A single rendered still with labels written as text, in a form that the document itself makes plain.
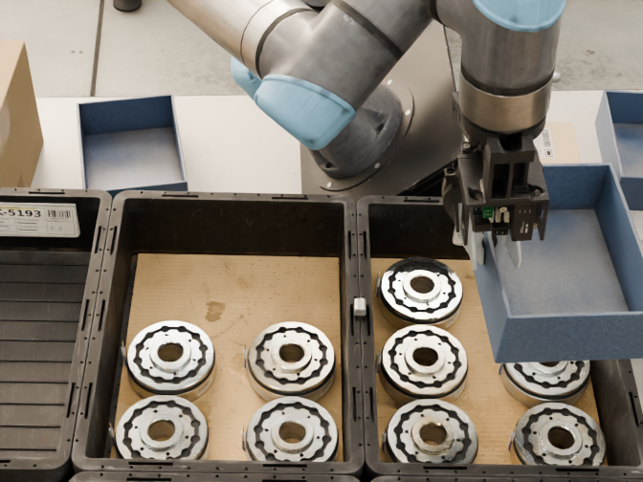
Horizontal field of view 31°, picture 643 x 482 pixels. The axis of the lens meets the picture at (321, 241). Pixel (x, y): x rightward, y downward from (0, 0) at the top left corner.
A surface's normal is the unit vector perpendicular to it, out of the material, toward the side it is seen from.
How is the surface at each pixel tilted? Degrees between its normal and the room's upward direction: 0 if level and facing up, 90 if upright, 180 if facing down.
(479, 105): 94
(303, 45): 34
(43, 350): 0
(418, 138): 43
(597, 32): 0
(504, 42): 92
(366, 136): 57
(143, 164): 0
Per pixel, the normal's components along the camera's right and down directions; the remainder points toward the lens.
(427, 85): -0.65, -0.49
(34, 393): 0.04, -0.68
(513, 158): 0.04, 0.74
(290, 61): -0.56, -0.36
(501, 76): -0.26, 0.73
